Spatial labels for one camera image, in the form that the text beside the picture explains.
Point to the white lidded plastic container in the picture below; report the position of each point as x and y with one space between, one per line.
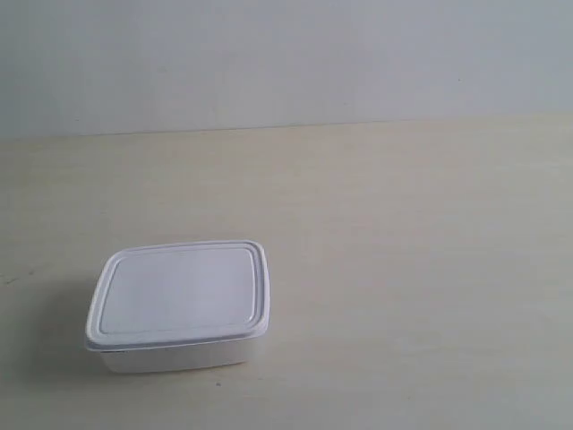
176 307

